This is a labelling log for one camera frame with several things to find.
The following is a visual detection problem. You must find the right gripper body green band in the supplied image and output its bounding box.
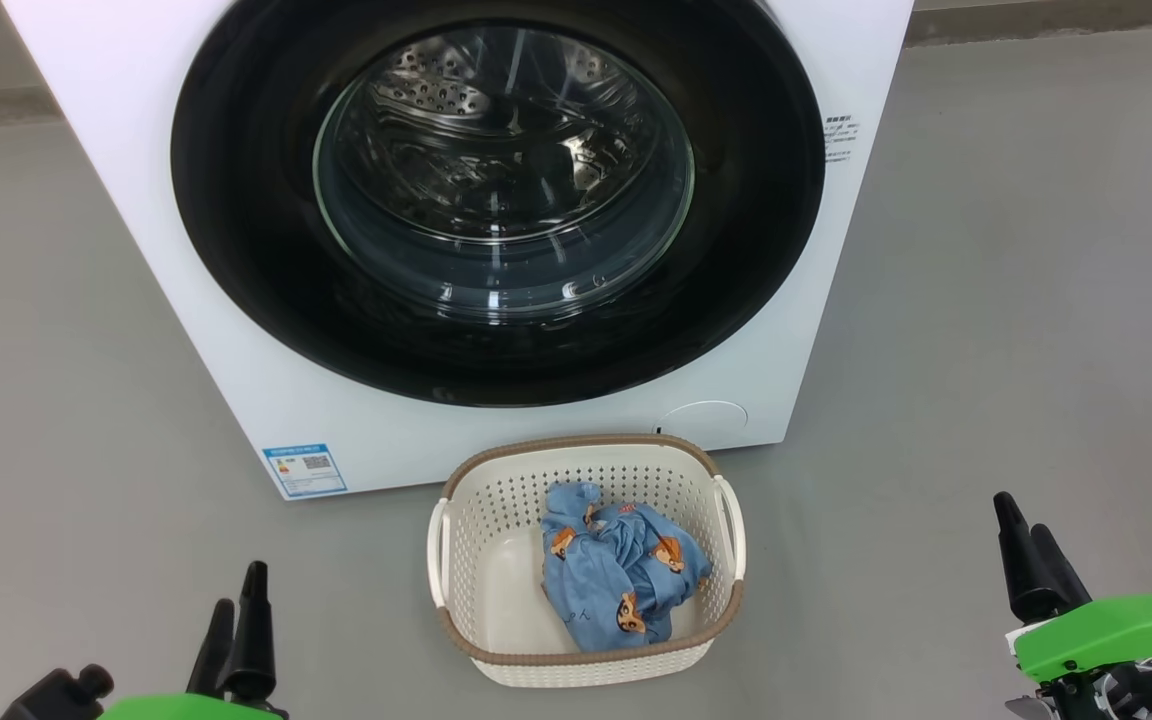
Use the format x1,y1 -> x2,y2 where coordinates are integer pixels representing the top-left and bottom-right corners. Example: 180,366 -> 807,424
1010,557 -> 1152,720

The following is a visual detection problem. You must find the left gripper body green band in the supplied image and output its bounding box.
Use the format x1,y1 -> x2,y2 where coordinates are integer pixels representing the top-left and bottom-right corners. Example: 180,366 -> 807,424
1,664 -> 289,720

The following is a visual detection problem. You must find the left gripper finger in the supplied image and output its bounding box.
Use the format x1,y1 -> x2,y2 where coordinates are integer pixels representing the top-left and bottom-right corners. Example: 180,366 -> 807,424
186,598 -> 236,696
219,560 -> 279,701

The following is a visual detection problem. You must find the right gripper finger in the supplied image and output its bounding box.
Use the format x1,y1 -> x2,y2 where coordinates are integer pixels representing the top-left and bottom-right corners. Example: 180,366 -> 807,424
993,491 -> 1069,622
1031,523 -> 1095,611

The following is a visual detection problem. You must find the black rimmed glass washer door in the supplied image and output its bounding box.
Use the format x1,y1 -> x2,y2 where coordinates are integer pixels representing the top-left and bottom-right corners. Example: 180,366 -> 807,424
171,0 -> 827,408

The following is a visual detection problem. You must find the white front-load washing machine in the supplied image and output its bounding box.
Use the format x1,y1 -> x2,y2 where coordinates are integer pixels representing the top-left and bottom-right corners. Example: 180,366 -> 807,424
1,0 -> 915,501

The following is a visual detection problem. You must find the stainless steel washer drum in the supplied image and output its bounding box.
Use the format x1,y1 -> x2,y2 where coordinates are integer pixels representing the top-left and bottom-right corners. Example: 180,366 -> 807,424
321,25 -> 692,321

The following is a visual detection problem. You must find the blue energy label sticker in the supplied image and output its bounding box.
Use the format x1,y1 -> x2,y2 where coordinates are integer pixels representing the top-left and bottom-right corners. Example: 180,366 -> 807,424
262,443 -> 348,499

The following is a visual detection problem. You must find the cream perforated laundry basket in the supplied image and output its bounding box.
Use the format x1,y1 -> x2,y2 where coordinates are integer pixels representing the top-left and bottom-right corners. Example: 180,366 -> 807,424
426,433 -> 747,689

